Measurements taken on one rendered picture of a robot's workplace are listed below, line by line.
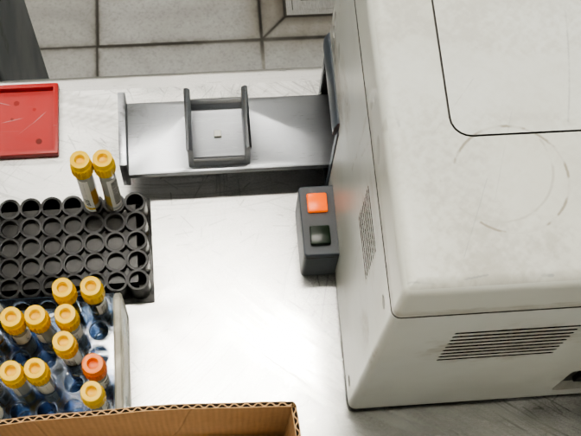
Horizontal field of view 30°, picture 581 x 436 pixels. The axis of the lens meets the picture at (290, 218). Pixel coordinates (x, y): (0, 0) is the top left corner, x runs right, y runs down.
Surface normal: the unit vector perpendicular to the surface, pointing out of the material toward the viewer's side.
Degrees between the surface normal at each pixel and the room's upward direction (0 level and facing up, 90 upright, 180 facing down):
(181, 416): 83
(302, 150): 0
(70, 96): 0
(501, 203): 0
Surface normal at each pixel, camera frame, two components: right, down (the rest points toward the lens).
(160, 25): 0.05, -0.37
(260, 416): 0.04, 0.91
